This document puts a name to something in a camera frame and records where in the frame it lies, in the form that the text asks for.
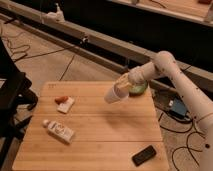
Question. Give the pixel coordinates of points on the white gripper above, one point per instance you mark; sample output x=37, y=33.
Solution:
x=136, y=76

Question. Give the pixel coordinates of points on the black chair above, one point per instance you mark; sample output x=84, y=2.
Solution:
x=15, y=91

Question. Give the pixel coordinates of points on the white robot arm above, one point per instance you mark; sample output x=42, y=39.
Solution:
x=196, y=101

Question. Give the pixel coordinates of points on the blue power box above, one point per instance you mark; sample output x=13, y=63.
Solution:
x=177, y=108

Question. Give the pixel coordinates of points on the white lotion tube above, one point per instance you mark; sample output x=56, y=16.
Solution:
x=58, y=130

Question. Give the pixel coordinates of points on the long wooden beam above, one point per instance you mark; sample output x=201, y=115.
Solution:
x=201, y=77

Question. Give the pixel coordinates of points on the black mobile phone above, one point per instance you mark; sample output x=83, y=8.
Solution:
x=144, y=155

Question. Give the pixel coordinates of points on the green ceramic bowl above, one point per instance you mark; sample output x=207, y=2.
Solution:
x=138, y=89

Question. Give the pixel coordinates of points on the small orange sausage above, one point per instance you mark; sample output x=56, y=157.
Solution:
x=61, y=99

